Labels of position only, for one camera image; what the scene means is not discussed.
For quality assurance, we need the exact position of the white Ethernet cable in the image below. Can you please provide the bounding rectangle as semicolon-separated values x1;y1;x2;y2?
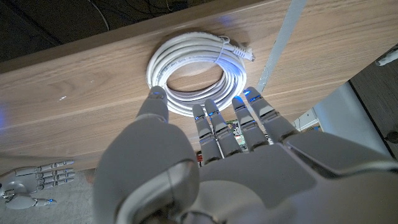
146;30;256;118

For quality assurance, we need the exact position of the white shelf cabinet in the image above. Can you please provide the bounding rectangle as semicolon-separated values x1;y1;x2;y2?
312;81;392;156

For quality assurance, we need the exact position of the white floor cable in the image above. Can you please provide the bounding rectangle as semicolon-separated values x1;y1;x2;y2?
88;0;110;31

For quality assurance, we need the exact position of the flat green box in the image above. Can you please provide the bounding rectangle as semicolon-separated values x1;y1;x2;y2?
226;119;249;147

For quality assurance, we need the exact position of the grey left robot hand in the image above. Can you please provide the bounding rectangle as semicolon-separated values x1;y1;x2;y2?
92;86;398;224

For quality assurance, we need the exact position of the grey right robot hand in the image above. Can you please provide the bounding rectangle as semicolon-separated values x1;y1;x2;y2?
0;160;75;210

